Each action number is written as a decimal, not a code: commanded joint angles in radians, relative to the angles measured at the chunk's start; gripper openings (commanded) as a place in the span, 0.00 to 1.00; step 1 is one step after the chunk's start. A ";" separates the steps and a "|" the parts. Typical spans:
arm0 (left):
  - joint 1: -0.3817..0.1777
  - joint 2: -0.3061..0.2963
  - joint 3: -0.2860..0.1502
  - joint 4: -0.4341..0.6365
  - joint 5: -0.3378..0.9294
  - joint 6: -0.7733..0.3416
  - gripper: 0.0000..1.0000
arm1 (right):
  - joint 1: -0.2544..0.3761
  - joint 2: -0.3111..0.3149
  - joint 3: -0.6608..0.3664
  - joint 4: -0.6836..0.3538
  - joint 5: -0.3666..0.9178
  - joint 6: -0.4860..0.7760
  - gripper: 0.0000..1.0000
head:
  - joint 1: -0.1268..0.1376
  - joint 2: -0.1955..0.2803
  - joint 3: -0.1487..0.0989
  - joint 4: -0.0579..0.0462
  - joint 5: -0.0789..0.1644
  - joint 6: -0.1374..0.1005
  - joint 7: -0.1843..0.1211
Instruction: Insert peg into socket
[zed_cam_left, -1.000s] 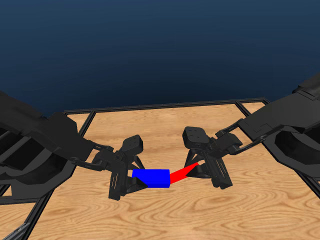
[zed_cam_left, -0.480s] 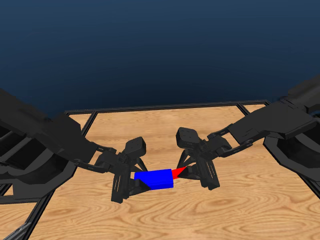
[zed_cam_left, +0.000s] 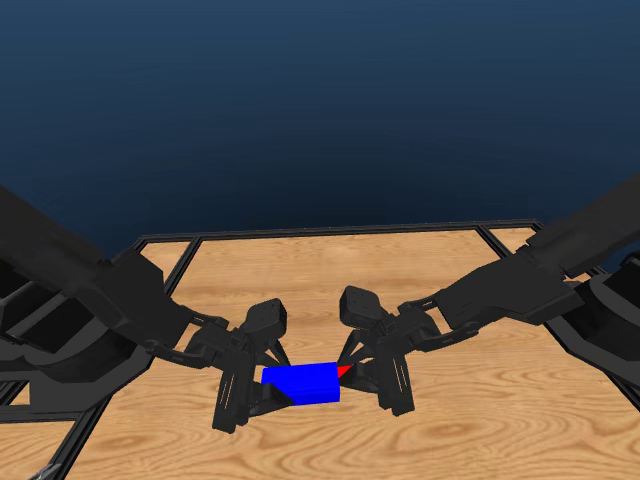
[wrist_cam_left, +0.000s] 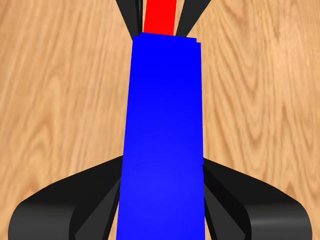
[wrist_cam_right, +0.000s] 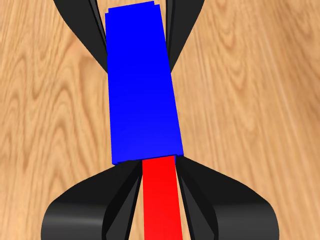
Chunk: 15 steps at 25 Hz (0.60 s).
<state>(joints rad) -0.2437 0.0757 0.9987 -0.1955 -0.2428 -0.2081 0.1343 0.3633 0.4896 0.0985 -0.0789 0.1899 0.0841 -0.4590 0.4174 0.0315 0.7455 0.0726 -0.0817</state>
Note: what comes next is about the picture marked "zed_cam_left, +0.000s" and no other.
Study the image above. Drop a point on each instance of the thin red peg bar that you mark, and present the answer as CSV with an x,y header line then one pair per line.
x,y
343,370

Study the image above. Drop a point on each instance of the blue hollow socket block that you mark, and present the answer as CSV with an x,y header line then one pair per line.
x,y
305,382

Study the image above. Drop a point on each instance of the grey metal strut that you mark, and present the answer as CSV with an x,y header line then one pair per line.
x,y
47,472

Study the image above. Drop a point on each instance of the black table frame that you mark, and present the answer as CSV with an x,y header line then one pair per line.
x,y
325,231

